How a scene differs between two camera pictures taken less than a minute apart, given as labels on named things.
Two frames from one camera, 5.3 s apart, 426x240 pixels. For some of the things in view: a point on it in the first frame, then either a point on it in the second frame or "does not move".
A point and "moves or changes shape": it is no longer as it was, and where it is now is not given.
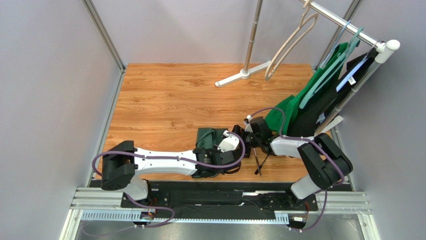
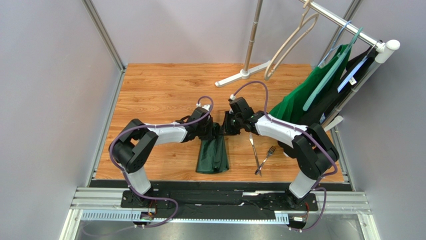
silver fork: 258,169 does not move
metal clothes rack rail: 384,48 does not move
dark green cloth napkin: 208,138 moves or changes shape
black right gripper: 250,140 to 227,123
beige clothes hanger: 268,75 does not move
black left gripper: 217,151 to 212,134
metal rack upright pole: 253,35 does not move
